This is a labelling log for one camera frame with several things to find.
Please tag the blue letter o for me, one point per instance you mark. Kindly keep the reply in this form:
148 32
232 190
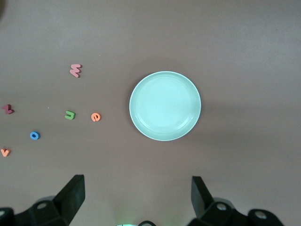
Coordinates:
31 135

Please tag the orange letter e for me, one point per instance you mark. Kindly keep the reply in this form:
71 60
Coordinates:
94 117

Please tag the orange letter v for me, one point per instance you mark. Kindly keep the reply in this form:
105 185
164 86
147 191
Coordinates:
4 153

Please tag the green letter u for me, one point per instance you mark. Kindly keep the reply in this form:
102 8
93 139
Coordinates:
69 115

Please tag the light green round plate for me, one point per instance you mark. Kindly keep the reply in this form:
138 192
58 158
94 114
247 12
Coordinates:
165 106

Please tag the pinkish red letter w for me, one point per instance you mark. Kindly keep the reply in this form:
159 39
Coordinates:
75 70

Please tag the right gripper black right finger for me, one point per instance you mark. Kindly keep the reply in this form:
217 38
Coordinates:
202 204

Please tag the dark red letter z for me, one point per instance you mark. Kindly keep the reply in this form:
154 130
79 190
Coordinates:
8 109

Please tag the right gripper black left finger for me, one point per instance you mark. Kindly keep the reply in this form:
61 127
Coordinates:
70 200

